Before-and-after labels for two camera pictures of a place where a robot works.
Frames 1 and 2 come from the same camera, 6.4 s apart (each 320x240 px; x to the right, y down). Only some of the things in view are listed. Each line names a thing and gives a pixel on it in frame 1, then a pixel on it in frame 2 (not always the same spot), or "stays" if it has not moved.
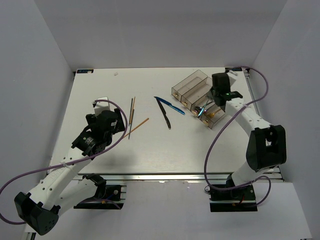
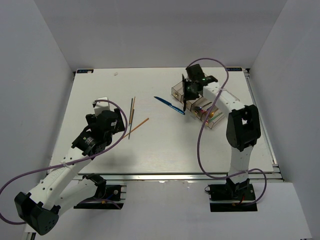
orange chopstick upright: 132,111 stays
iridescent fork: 202,109 to 214,117
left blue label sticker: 85,71 stays
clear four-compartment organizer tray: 194,93 stays
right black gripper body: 211,95 to 189,94
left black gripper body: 119,125 stays
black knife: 163,112 to 184,93
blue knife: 172,106 stays
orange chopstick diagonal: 148,119 stays
